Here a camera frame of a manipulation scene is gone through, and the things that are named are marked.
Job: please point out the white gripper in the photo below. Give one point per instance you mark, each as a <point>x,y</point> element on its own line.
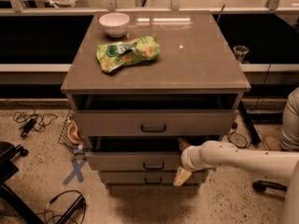
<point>186,159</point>

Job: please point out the grey drawer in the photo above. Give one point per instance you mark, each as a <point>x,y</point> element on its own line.
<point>133,123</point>
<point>131,154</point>
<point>137,178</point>

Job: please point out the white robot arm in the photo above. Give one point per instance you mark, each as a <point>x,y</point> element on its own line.
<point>282,168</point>

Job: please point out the grey drawer cabinet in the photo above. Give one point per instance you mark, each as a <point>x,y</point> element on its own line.
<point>195,71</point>

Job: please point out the black floor bar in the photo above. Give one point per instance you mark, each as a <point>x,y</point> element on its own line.
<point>255,139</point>

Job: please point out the black chair leg caster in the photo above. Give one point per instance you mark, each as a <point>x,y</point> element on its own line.
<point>261,186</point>

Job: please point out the tan shoe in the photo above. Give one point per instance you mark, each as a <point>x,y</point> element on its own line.
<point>272,144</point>

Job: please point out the blue tape cross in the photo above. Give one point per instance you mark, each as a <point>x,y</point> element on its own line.
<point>76,172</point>

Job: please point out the person leg grey trousers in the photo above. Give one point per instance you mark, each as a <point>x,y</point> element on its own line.
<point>290,123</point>

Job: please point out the clear glass cup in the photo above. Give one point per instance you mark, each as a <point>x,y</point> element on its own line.
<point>240,52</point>

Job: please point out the green chip bag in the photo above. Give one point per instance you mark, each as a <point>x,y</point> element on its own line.
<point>120,54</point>

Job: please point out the white ceramic bowl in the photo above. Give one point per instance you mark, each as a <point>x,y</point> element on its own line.
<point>115,24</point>

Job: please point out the black stand with cable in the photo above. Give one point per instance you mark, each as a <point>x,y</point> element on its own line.
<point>49,216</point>

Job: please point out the wire basket with items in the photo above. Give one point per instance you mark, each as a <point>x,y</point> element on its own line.
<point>71,139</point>

